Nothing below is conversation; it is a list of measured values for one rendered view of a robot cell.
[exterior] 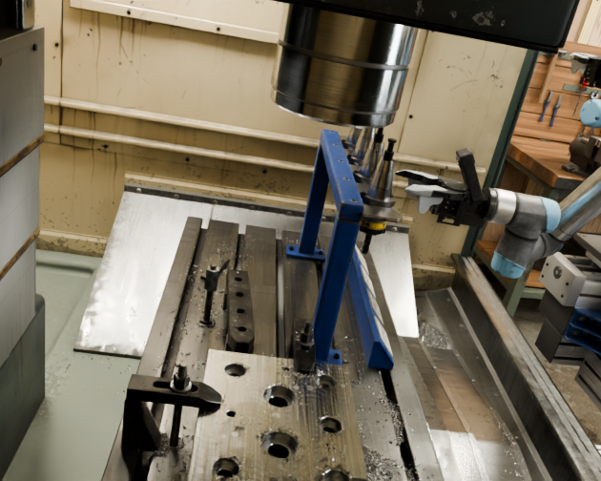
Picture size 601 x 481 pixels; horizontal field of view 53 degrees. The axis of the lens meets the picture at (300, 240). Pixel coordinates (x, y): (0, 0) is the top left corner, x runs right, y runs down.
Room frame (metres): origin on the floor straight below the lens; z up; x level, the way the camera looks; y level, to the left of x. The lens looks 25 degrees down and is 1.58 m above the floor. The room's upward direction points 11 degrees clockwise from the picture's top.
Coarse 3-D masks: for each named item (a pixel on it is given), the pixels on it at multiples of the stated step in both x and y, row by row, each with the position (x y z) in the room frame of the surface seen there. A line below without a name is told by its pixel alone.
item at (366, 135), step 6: (366, 132) 1.23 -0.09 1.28; (372, 132) 1.23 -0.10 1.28; (360, 138) 1.24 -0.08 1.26; (366, 138) 1.23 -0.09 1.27; (372, 138) 1.23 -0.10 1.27; (360, 144) 1.23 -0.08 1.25; (366, 144) 1.23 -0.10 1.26; (354, 150) 1.24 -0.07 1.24; (360, 150) 1.23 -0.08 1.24; (366, 150) 1.22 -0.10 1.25; (354, 156) 1.23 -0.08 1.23; (360, 156) 1.22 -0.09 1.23
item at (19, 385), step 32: (0, 0) 0.88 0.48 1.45; (32, 0) 0.92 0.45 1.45; (32, 320) 0.96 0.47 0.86; (32, 352) 0.96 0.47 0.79; (0, 384) 0.80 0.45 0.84; (32, 384) 0.96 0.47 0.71; (0, 416) 0.80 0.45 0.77; (32, 416) 0.95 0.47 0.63; (0, 448) 0.79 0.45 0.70; (0, 480) 0.79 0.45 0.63
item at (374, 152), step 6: (372, 144) 1.12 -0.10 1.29; (378, 144) 1.12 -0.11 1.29; (372, 150) 1.12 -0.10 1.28; (378, 150) 1.12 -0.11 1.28; (366, 156) 1.13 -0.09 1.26; (372, 156) 1.12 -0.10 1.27; (378, 156) 1.12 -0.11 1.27; (366, 162) 1.12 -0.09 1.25; (372, 162) 1.12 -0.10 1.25; (378, 162) 1.12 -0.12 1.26; (360, 168) 1.13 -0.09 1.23; (366, 168) 1.12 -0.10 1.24; (372, 168) 1.11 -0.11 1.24; (360, 174) 1.12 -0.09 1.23; (366, 174) 1.11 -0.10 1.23; (372, 174) 1.11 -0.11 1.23
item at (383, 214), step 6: (366, 210) 0.96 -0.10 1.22; (372, 210) 0.97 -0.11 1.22; (378, 210) 0.97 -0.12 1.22; (384, 210) 0.98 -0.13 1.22; (390, 210) 0.99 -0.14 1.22; (366, 216) 0.94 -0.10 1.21; (372, 216) 0.94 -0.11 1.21; (378, 216) 0.95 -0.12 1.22; (384, 216) 0.95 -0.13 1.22; (390, 216) 0.96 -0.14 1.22; (396, 216) 0.96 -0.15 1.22; (402, 216) 0.97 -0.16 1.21; (396, 222) 0.95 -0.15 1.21
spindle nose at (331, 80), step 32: (288, 32) 0.71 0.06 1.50; (320, 32) 0.68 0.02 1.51; (352, 32) 0.67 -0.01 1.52; (384, 32) 0.68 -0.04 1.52; (416, 32) 0.73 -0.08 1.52; (288, 64) 0.70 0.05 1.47; (320, 64) 0.68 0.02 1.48; (352, 64) 0.68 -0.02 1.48; (384, 64) 0.69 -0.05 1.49; (288, 96) 0.70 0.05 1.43; (320, 96) 0.68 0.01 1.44; (352, 96) 0.68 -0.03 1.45; (384, 96) 0.70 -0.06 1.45
